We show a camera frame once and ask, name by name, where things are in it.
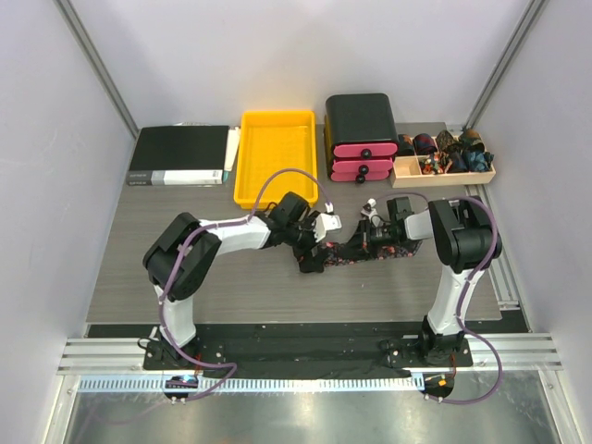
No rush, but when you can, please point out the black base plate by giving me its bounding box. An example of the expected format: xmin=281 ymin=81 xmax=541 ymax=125
xmin=137 ymin=322 xmax=473 ymax=380

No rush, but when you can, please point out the wooden compartment box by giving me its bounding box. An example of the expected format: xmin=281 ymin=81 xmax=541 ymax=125
xmin=390 ymin=129 xmax=496 ymax=189

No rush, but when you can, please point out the rolled orange dark tie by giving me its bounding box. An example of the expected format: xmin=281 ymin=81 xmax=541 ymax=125
xmin=459 ymin=129 xmax=485 ymax=150

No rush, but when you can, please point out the rolled navy tie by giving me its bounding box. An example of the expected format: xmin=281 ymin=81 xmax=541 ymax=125
xmin=444 ymin=149 xmax=468 ymax=174

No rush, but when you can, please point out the rolled red patterned tie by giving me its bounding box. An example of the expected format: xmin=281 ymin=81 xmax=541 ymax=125
xmin=413 ymin=133 xmax=438 ymax=155

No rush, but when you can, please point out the rolled blue tie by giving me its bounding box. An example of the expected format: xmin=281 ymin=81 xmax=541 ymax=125
xmin=462 ymin=150 xmax=494 ymax=173

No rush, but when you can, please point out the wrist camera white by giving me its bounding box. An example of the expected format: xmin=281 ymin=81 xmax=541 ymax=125
xmin=361 ymin=198 xmax=382 ymax=227
xmin=313 ymin=203 xmax=342 ymax=242

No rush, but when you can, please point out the black binder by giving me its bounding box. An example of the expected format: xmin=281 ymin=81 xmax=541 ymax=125
xmin=126 ymin=125 xmax=230 ymax=186

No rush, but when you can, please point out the white slotted cable duct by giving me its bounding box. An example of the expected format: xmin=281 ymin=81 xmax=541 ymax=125
xmin=78 ymin=374 xmax=425 ymax=394

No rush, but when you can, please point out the yellow plastic tray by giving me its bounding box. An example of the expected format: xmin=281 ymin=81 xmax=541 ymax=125
xmin=233 ymin=110 xmax=319 ymax=210

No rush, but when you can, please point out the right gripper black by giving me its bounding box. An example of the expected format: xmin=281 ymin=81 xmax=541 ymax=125
xmin=339 ymin=218 xmax=401 ymax=260

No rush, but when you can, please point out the rolled brown patterned tie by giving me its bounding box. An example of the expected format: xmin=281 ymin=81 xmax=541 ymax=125
xmin=436 ymin=129 xmax=463 ymax=154

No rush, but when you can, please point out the purple cable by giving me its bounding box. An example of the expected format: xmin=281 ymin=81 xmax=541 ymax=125
xmin=157 ymin=168 xmax=336 ymax=401
xmin=372 ymin=191 xmax=504 ymax=406

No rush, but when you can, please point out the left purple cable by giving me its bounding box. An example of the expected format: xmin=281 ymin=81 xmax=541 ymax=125
xmin=157 ymin=168 xmax=336 ymax=401

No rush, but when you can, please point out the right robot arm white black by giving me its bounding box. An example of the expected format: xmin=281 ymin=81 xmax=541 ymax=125
xmin=334 ymin=196 xmax=502 ymax=368

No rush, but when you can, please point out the black pink drawer unit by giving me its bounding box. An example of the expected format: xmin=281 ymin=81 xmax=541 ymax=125
xmin=324 ymin=92 xmax=399 ymax=184

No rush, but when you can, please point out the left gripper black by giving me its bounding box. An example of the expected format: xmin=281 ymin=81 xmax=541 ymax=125
xmin=284 ymin=212 xmax=331 ymax=273

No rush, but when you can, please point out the dark patterned necktie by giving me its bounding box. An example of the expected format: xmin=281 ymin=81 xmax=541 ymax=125
xmin=317 ymin=240 xmax=423 ymax=267

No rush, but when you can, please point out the white teal pen box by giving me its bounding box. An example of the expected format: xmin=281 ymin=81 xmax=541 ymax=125
xmin=222 ymin=127 xmax=241 ymax=182

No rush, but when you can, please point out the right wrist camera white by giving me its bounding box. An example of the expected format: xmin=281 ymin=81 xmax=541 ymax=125
xmin=361 ymin=198 xmax=382 ymax=227

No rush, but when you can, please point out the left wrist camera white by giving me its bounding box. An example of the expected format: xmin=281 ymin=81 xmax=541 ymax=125
xmin=313 ymin=203 xmax=342 ymax=242

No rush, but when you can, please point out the rolled floral tie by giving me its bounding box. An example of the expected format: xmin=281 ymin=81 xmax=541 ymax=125
xmin=419 ymin=153 xmax=446 ymax=175

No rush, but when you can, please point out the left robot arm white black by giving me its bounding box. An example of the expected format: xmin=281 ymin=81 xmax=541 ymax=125
xmin=142 ymin=192 xmax=341 ymax=369

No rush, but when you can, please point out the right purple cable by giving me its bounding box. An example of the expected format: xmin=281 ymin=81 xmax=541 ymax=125
xmin=372 ymin=191 xmax=504 ymax=406

